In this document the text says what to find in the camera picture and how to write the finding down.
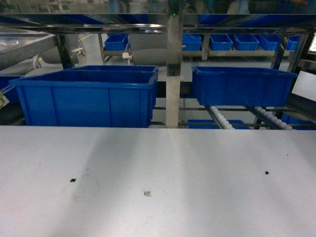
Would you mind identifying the blue crate right on rollers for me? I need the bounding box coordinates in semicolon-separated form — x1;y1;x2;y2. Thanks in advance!
192;66;297;107

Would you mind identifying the small QR code sticker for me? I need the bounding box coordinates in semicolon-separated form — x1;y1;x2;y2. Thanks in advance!
143;190;151;197

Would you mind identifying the blue crate behind front crate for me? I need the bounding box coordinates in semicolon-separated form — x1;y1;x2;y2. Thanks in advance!
69;65;158;73

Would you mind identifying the large blue crate front left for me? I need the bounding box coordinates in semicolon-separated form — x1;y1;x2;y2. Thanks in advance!
9;70;158;128

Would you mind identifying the steel centre post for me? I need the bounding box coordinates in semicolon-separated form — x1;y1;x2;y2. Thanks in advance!
166;12;183;128

